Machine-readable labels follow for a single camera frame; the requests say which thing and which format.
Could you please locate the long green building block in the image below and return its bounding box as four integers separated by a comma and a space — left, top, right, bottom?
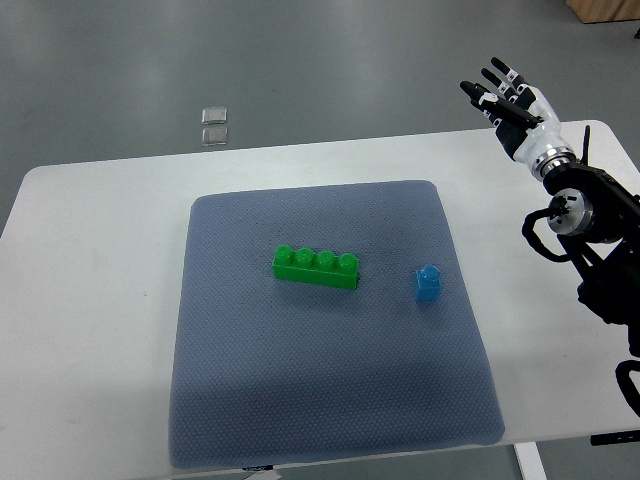
272, 245, 359, 290

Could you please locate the black table control panel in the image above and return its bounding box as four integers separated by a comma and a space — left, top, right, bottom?
590, 430, 640, 446

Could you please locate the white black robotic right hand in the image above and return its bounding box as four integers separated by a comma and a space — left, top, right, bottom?
460, 57, 577, 181

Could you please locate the small blue building block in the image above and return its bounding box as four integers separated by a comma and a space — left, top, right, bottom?
413, 264, 442, 302

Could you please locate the lower metal floor plate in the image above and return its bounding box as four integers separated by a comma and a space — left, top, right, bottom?
201, 126, 228, 146

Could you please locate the grey-blue textured mat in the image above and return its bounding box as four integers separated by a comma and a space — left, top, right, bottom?
169, 180, 505, 469

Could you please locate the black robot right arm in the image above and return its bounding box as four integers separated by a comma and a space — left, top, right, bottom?
522, 158, 639, 413

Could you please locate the black label under table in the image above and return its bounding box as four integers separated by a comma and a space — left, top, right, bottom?
242, 465, 274, 474

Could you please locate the white table leg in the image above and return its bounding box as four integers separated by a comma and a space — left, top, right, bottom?
513, 442, 547, 480

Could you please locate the metal floor plate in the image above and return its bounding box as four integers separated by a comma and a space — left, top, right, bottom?
201, 106, 228, 125
201, 126, 228, 146

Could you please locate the wooden box corner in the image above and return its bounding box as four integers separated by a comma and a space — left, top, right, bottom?
565, 0, 639, 24

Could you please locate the upper metal floor plate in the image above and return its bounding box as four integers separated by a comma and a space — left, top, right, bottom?
201, 106, 228, 125

